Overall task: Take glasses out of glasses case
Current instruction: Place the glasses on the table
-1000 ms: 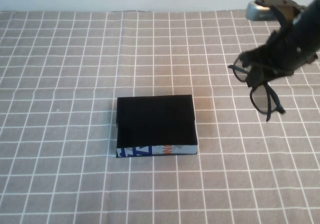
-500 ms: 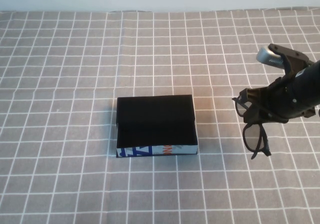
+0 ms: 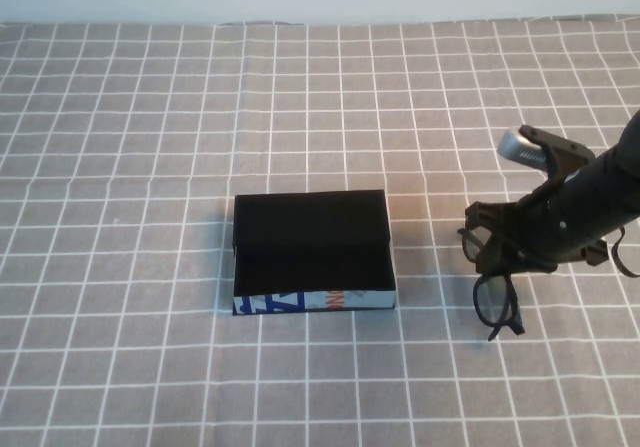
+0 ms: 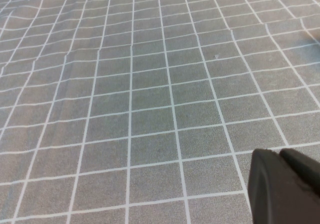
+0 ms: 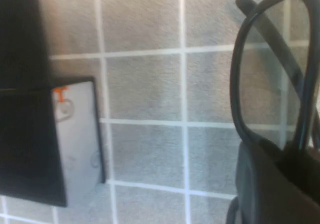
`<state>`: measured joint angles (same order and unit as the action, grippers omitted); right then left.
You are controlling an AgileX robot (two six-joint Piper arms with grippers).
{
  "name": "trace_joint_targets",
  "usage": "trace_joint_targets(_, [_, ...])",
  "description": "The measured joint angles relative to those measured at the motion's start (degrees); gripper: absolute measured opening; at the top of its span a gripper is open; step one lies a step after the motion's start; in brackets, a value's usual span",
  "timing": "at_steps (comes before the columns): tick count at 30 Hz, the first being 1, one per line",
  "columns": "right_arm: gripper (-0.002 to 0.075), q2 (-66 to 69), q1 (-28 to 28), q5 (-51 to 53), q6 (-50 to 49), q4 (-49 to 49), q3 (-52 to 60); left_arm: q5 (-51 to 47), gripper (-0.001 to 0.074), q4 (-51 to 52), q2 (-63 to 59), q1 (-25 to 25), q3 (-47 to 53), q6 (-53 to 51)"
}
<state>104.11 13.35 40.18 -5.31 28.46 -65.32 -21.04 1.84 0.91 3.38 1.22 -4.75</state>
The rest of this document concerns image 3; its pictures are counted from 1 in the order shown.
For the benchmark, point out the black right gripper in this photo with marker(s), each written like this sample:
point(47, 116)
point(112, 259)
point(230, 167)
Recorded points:
point(585, 207)

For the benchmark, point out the black framed glasses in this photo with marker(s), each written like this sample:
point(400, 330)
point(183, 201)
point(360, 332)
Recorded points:
point(515, 328)

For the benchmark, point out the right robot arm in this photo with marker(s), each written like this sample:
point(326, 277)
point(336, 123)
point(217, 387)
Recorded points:
point(632, 137)

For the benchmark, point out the black printed glasses case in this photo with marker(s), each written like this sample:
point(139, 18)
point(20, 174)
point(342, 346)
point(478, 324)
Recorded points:
point(310, 222)

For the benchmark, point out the grey checked tablecloth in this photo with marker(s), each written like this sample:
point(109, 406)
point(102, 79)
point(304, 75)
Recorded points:
point(125, 217)

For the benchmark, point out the black silver-tipped wrist camera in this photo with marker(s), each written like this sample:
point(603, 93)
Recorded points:
point(515, 147)

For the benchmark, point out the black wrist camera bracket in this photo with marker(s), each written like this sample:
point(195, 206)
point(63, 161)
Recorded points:
point(565, 154)

